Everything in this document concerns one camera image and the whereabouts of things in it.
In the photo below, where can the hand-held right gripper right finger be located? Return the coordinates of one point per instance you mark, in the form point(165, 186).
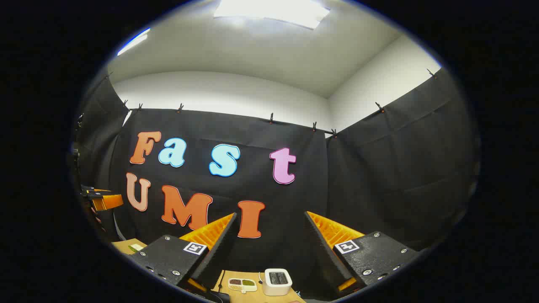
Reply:
point(322, 248)

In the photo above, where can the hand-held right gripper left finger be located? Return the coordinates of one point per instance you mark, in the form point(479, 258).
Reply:
point(221, 248)

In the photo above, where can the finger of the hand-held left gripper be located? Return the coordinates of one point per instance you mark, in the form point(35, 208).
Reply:
point(108, 202)

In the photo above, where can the white divided seasoning dish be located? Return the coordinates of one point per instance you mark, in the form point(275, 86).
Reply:
point(242, 285)

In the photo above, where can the sandwich with lettuce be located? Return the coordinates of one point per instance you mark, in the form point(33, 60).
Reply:
point(135, 247)

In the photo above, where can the white toaster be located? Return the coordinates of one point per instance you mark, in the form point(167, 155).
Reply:
point(278, 283)

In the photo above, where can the black backdrop cloth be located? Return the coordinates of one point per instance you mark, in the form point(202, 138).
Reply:
point(370, 176)

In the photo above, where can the narrow ceiling light strip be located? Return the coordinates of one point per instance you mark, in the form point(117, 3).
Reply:
point(132, 42)

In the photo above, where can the row of backdrop clips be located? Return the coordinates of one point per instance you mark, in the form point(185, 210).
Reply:
point(271, 118)

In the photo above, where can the ceiling light panel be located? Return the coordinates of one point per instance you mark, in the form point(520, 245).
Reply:
point(271, 11)

